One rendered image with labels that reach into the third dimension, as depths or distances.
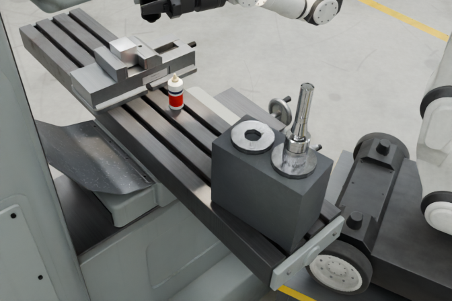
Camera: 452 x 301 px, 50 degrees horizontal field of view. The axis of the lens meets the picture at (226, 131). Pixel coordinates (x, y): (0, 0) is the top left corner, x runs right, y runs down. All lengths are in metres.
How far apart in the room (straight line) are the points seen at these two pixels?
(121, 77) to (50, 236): 0.48
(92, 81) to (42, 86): 1.70
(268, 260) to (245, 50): 2.35
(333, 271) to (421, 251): 0.26
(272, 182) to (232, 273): 0.94
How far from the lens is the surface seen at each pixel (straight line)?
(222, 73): 3.02
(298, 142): 0.89
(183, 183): 1.16
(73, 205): 1.41
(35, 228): 1.06
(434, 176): 1.48
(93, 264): 1.35
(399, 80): 3.21
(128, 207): 1.29
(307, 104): 0.84
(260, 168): 0.94
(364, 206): 1.59
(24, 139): 0.93
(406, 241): 1.58
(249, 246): 1.05
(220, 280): 1.82
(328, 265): 1.55
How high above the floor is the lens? 1.77
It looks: 43 degrees down
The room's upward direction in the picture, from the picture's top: 3 degrees clockwise
